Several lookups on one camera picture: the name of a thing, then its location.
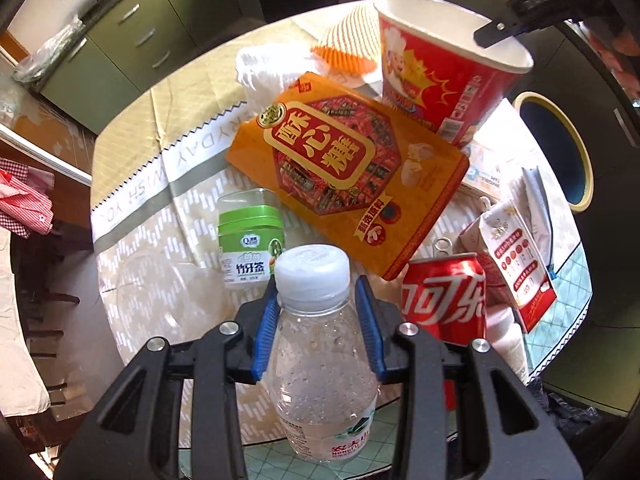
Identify clear water bottle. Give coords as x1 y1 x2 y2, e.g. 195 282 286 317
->
262 244 378 464

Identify red cola can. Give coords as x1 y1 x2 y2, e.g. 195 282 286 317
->
401 237 486 346

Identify orange candy bag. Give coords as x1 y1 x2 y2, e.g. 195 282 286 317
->
227 72 469 281

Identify clear plastic cup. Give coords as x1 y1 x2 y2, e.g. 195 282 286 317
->
115 252 250 352

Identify green toothpick jar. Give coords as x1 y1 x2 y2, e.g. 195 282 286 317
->
217 188 285 286

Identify red white milk carton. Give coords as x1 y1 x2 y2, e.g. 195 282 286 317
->
459 202 556 333

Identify red instant noodle cup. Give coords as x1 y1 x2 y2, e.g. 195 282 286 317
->
373 0 534 148

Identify toothpaste tube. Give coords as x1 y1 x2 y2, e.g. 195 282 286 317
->
522 167 556 280

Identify black yellow-rimmed trash bin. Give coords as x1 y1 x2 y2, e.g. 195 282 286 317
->
513 91 594 214

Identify green lower kitchen cabinets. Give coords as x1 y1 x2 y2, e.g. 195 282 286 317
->
39 0 640 137

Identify small white bottle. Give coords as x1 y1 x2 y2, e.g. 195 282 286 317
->
486 304 529 384

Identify patterned tablecloth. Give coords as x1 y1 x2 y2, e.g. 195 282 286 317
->
91 3 592 376

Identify orange foam net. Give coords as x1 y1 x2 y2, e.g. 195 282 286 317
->
311 4 381 76

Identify white hanging cloth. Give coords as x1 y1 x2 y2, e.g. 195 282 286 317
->
0 229 50 418

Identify red checked apron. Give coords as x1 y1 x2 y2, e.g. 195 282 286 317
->
0 158 54 238

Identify clear plastic bag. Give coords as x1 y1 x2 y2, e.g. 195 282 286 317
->
12 16 82 84

